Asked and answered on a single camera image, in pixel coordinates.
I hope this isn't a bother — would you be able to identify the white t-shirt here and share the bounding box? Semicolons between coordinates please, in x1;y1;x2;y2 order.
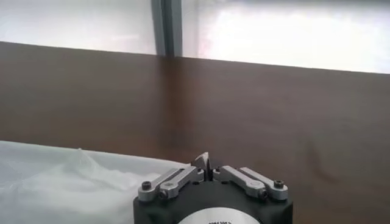
0;140;191;224

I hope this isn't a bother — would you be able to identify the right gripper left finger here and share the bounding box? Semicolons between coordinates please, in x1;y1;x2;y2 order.
138;152;210;202

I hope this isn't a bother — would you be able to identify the dark vertical window mullion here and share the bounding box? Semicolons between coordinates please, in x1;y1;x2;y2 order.
151;0;183;58

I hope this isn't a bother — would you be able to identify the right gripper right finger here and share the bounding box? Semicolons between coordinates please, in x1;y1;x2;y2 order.
208;155;289;201

